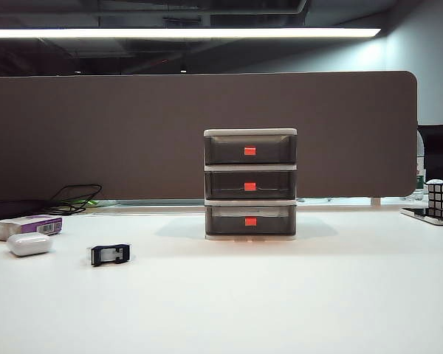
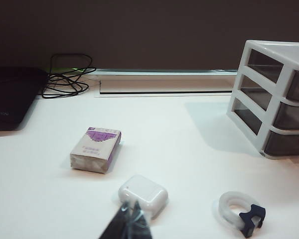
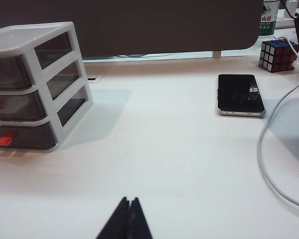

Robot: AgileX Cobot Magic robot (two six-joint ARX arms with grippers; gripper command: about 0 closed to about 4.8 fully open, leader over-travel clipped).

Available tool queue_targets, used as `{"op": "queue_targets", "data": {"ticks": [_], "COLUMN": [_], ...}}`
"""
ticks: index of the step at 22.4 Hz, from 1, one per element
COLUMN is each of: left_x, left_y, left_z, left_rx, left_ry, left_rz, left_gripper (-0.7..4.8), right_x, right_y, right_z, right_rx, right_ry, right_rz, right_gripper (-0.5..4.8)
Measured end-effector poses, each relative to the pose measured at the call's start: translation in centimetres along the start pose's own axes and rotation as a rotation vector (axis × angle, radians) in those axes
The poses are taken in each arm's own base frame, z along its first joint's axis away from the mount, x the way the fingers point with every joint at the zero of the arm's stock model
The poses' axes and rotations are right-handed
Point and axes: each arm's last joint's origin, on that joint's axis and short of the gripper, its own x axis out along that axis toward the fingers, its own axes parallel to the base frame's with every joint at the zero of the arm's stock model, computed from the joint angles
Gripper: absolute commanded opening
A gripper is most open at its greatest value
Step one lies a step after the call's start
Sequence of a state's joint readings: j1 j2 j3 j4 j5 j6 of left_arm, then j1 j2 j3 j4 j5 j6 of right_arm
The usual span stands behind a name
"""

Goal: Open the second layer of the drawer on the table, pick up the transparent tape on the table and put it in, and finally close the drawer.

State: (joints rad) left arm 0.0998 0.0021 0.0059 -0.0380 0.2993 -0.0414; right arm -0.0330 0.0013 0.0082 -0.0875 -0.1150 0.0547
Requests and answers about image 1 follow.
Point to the white edged flat tray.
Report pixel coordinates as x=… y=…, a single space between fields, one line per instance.
x=415 y=212

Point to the white drawer cabinet frame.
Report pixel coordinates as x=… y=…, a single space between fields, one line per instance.
x=251 y=130

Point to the white bottle green label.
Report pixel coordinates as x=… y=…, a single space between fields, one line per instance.
x=421 y=166

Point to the smoky drawer at cabinet base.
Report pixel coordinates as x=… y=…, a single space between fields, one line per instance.
x=229 y=223

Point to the long ceiling light strip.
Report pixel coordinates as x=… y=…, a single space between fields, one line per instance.
x=170 y=32

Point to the white earbuds case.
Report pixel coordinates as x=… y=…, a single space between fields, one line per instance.
x=27 y=244

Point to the brown desk divider panel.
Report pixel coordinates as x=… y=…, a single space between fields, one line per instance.
x=133 y=140

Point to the purple white barcode box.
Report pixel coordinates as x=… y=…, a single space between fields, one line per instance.
x=29 y=224

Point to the transparent tape dark blue dispenser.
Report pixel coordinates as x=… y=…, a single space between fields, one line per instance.
x=107 y=254

